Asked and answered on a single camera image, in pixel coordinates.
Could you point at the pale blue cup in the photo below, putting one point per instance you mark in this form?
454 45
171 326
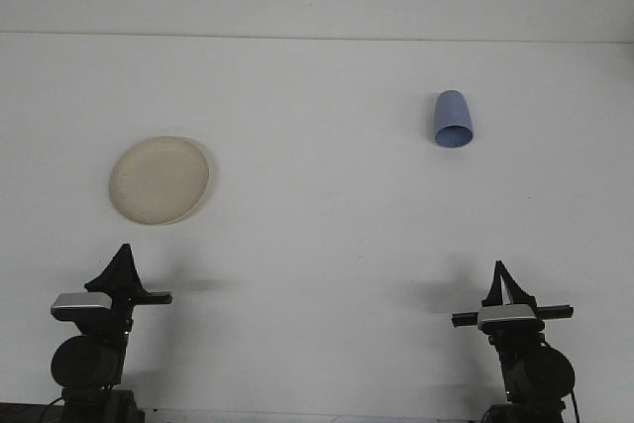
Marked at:
451 113

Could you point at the pale round plate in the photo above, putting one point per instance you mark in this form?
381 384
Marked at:
158 180

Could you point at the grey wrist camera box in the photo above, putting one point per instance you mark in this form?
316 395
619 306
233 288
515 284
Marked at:
507 315
79 301

